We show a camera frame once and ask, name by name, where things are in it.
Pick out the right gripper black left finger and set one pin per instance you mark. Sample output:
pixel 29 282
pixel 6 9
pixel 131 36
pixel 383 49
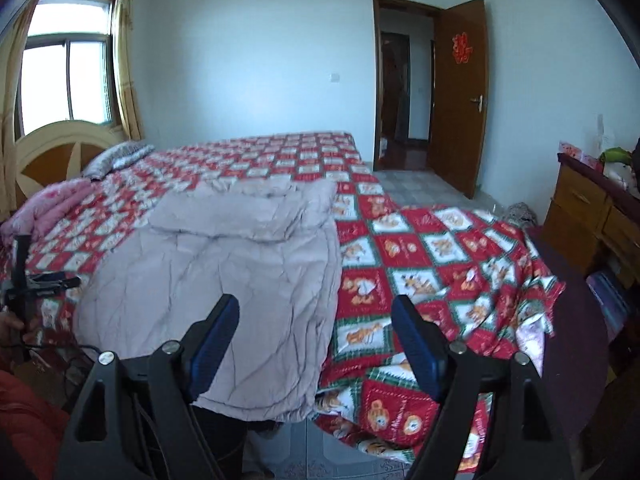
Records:
pixel 133 418

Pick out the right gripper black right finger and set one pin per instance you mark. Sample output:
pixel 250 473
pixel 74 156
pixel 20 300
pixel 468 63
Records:
pixel 524 439

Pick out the light pink quilted down jacket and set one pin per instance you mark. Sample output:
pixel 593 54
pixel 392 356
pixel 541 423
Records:
pixel 270 243

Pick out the red sleeve forearm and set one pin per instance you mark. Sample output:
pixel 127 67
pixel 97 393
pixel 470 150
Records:
pixel 32 429

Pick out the person's left hand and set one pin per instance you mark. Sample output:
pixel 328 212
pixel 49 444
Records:
pixel 12 328

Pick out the pink folded quilt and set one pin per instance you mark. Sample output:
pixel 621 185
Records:
pixel 38 216

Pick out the red patchwork bear bedspread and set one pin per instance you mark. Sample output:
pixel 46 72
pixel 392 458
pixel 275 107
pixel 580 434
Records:
pixel 479 278

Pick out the cream and brown headboard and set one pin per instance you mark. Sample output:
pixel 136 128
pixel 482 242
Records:
pixel 58 152

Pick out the striped grey pillow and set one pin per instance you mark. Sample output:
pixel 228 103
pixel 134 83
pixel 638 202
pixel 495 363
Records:
pixel 119 156

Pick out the grey cloth on floor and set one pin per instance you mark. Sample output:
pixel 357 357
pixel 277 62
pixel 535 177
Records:
pixel 520 215

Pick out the wooden dresser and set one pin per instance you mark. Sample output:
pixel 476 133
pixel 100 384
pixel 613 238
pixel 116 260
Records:
pixel 593 223

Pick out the yellow curtain left of window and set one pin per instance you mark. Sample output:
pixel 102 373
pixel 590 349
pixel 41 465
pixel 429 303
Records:
pixel 12 49

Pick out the yellow curtain of window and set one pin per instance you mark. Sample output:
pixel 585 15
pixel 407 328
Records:
pixel 126 96
pixel 12 49

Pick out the items on dresser top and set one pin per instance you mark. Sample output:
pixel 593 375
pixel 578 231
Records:
pixel 613 163

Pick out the yellow curtain right of window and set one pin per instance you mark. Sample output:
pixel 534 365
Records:
pixel 126 96

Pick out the brown wooden door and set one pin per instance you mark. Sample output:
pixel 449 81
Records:
pixel 457 128

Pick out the red double happiness decal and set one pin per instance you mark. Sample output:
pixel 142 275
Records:
pixel 461 49

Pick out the window with frame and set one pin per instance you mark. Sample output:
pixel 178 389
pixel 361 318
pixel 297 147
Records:
pixel 67 66

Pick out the silver door handle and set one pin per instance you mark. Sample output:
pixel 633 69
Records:
pixel 479 102

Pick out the brown door frame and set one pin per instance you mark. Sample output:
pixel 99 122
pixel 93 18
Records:
pixel 404 36

